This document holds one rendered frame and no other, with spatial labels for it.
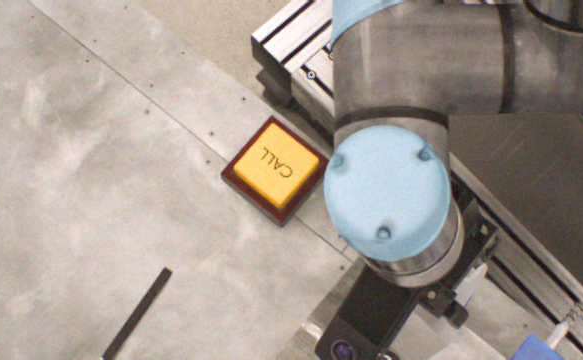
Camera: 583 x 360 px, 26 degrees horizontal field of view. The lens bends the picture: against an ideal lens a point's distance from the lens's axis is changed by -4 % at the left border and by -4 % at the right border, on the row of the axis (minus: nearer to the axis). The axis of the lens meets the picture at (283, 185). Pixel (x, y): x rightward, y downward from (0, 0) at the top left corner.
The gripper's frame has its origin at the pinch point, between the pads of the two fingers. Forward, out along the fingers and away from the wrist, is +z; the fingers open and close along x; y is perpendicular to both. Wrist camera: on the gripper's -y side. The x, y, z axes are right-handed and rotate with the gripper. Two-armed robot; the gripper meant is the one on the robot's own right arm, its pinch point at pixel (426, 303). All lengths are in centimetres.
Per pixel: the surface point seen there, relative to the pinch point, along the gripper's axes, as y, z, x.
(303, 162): 4.2, 8.4, 19.8
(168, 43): 5.8, 9.4, 39.9
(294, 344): -9.9, 3.1, 7.8
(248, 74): 18, 89, 65
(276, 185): 0.8, 7.8, 20.2
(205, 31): 19, 88, 76
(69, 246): -16.7, 7.0, 33.1
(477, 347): 0.0, 6.2, -5.2
